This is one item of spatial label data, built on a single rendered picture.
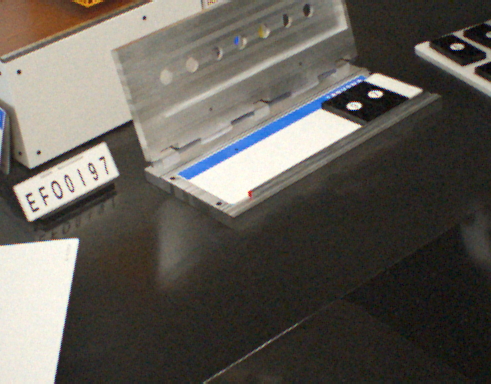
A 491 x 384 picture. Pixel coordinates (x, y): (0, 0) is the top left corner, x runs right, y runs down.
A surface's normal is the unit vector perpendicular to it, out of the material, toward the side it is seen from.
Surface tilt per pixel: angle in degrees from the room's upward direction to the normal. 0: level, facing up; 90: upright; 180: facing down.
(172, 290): 0
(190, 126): 76
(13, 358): 0
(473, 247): 0
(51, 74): 90
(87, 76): 90
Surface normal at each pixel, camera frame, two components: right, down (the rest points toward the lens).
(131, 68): 0.62, 0.14
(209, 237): -0.11, -0.84
